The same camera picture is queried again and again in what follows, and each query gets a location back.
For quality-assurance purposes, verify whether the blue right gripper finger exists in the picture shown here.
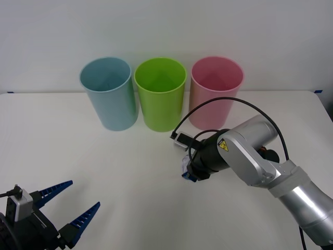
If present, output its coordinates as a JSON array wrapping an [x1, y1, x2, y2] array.
[[181, 172, 211, 183]]

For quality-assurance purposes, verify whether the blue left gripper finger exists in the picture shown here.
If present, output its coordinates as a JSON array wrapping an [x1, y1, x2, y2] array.
[[58, 201, 101, 250], [31, 180, 73, 209]]

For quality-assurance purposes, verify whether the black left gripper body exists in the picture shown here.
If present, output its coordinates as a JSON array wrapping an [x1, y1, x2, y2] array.
[[12, 207, 65, 250]]

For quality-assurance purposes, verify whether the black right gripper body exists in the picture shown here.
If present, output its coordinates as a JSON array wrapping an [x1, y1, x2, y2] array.
[[187, 164, 209, 175]]

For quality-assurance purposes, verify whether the white paper ball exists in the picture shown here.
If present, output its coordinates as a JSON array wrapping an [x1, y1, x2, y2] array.
[[181, 155, 193, 177]]

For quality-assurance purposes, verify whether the pink plastic bin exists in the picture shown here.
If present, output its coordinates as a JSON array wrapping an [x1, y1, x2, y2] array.
[[187, 56, 245, 131]]

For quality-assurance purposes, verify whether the green plastic bin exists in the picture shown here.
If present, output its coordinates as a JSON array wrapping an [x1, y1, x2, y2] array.
[[133, 57, 187, 133]]

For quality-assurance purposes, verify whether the pale blue plastic bin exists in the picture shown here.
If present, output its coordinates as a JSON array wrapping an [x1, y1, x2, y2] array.
[[79, 56, 139, 132]]

